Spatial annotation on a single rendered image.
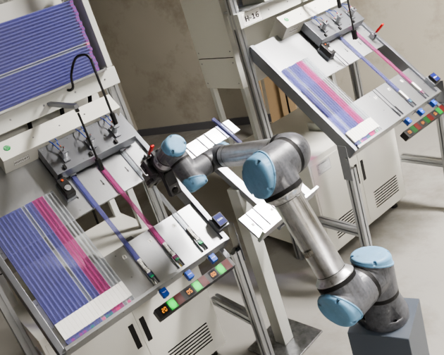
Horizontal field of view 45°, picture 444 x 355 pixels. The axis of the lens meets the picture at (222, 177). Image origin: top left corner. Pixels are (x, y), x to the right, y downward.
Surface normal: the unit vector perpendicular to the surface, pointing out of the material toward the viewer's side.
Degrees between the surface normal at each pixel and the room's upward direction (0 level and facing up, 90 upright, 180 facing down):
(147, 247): 43
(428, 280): 0
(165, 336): 90
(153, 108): 90
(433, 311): 0
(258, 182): 83
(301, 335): 0
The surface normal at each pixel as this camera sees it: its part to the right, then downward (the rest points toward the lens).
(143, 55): -0.44, 0.48
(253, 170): -0.73, 0.37
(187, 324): 0.61, 0.14
